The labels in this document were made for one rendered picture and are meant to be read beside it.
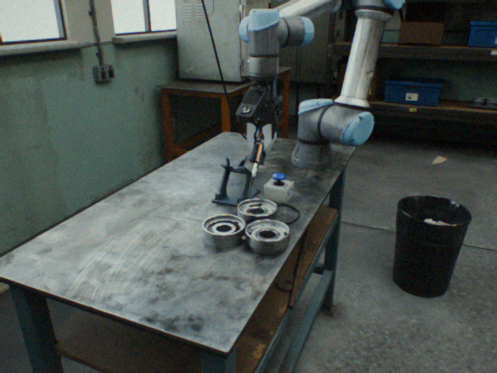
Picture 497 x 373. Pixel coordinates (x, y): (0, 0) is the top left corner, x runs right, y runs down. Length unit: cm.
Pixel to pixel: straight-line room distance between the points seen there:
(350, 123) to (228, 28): 203
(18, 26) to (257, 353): 214
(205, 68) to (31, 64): 132
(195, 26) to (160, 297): 272
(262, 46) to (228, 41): 219
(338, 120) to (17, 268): 98
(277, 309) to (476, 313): 130
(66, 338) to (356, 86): 109
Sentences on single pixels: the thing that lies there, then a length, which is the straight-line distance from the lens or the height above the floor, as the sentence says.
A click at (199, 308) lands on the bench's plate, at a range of 82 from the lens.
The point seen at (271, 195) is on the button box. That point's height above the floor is 82.
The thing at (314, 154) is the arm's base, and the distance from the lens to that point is 146.
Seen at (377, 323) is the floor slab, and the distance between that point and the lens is 207.
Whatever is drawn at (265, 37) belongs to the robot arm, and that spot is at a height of 126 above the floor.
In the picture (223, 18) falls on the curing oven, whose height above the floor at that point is 125.
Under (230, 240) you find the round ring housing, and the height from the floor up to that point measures 83.
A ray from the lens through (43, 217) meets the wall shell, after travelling 273.
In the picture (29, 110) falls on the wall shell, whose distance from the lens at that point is 258.
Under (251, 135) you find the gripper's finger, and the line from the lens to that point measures 112.
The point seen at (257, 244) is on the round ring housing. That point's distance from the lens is 95.
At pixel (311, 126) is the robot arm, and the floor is 95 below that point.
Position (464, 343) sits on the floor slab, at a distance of 211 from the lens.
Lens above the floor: 132
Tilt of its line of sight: 23 degrees down
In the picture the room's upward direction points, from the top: straight up
